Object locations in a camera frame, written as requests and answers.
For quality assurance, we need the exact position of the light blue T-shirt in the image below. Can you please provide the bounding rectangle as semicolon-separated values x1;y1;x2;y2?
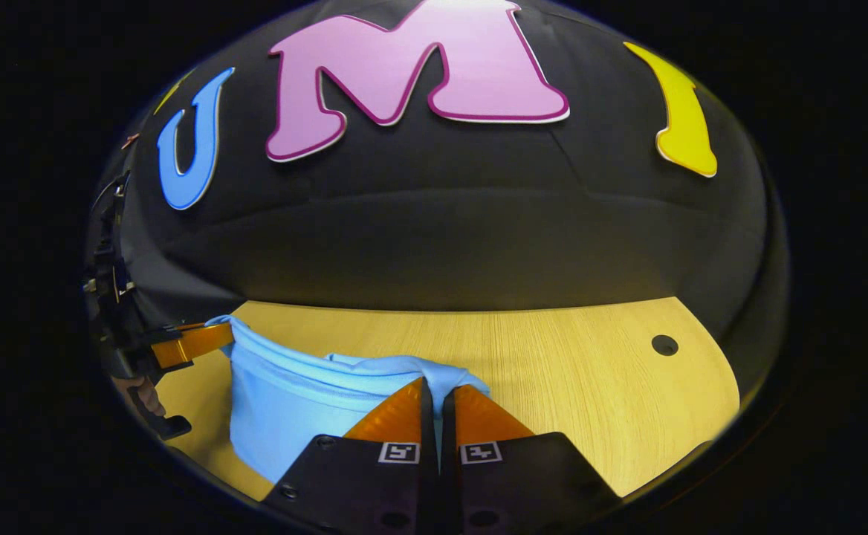
206;314;491;485

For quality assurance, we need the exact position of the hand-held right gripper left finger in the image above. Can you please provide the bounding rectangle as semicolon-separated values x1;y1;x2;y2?
259;376;438;535

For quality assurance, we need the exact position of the black backdrop cloth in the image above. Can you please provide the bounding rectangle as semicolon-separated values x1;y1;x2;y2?
85;0;790;402

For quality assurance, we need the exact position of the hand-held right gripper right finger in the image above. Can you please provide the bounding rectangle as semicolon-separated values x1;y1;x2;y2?
440;383;622;535

